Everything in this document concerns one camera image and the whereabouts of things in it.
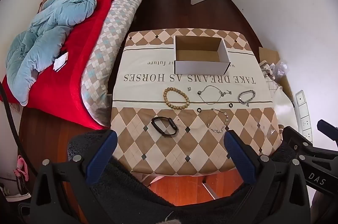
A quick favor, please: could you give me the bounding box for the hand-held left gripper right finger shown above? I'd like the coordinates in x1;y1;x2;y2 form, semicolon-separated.
224;130;311;224

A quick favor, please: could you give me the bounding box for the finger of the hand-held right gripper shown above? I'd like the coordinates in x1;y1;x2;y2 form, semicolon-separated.
317;120;338;146
279;126;338;160

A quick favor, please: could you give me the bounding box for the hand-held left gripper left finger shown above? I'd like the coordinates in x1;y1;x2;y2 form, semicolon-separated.
30;130;118;224

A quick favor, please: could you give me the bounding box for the silver link bracelet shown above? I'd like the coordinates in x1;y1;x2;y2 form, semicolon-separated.
207;108;230;134

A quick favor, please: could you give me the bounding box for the chunky silver chain bracelet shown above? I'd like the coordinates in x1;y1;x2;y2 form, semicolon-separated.
238;90;256;107

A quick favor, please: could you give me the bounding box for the black smart band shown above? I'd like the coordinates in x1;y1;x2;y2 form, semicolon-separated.
151;116;179;137

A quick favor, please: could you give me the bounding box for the thin silver charm necklace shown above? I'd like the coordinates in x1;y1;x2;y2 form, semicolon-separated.
198;85;233;105

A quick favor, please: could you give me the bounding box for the wooden bead bracelet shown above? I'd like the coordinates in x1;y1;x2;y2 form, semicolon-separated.
163;87;191;109

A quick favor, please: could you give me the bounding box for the cardboard box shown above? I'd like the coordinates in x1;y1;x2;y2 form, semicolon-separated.
174;35;231;75

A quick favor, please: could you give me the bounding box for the white power strip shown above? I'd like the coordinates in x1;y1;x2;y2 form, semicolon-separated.
295;90;313;143

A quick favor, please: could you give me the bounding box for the white shopping bag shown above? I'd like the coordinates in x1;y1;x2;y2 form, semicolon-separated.
260;61;297;135

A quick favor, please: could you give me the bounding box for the metal table leg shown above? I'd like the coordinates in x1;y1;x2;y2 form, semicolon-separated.
201;179;220;200

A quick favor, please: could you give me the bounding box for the clear plastic bag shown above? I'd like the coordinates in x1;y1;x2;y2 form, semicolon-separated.
273;61;290;80

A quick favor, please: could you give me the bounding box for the beige diamond-pattern printed tablecloth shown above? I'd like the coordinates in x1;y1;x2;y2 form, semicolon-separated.
109;28;284;177

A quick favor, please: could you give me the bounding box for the pink shoe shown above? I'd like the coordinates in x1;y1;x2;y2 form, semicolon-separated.
14;155;30;183

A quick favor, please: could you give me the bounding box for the black and white sneaker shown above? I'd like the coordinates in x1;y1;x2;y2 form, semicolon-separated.
0;174;33;203

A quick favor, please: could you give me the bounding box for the white paper sheet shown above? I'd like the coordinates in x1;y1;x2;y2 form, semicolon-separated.
53;52;69;72

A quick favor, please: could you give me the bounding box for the red blanket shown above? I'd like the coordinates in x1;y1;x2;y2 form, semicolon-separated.
1;0;156;131

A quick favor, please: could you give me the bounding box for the checkered beige bed cover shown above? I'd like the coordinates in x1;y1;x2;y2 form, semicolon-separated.
80;0;157;127

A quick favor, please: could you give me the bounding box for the light blue quilt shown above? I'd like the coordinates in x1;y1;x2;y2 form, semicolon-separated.
6;0;98;105

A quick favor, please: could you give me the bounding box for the brown wooden nightstand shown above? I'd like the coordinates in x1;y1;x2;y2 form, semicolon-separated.
39;0;57;14

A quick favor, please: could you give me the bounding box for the black cable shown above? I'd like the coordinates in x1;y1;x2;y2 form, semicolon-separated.
0;81;38;175

